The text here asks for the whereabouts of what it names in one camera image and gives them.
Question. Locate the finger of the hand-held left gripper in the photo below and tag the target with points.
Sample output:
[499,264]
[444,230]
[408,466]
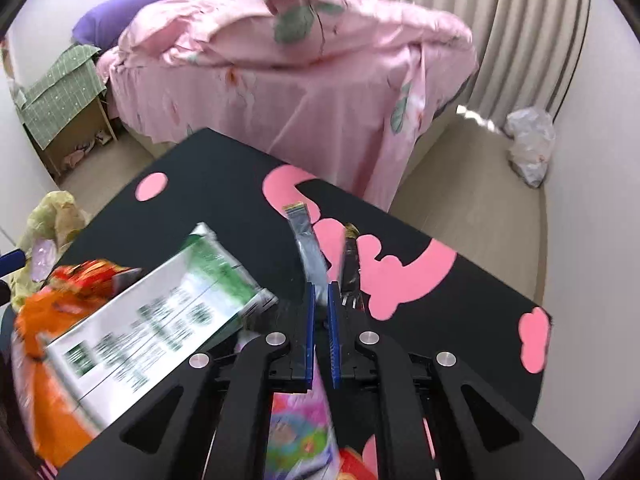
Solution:
[11,261]

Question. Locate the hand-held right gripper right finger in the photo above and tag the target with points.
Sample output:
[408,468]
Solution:
[334,340]

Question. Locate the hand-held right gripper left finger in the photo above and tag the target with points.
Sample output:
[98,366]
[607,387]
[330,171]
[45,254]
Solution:
[310,330]

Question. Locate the trash bin yellow liner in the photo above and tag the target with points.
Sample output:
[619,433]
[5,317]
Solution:
[55,215]

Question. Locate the black foil wrapper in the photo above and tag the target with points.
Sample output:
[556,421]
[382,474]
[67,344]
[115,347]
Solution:
[307,250]

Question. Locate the pink cartoon tissue pack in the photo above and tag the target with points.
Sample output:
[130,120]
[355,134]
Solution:
[295,435]

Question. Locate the white packet with green print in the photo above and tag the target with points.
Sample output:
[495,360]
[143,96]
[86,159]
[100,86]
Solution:
[150,320]

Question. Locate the orange plastic packet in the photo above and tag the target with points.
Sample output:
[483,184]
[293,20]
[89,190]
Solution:
[45,410]

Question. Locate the clear plastic wrapper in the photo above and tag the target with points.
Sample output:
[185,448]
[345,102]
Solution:
[44,257]

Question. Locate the red gold snack packet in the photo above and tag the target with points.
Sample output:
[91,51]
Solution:
[355,465]
[85,275]

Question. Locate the dark snack wrapper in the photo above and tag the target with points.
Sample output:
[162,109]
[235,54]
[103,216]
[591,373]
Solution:
[350,265]

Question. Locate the pink slipper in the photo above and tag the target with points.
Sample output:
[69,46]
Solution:
[77,157]

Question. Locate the wooden nightstand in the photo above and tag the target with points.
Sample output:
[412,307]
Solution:
[80,125]

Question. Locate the white shoe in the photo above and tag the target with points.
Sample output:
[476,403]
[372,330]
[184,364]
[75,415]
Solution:
[103,138]

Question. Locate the green checked cloth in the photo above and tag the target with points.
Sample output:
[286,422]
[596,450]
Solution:
[60,90]

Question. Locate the bed with pink bedding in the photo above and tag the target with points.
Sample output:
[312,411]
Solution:
[300,75]

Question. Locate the white plastic bag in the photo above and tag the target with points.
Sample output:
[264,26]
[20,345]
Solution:
[530,145]

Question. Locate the purple pillow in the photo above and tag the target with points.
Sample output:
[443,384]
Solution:
[135,7]

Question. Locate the striped beige curtain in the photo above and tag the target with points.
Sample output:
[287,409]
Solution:
[525,35]

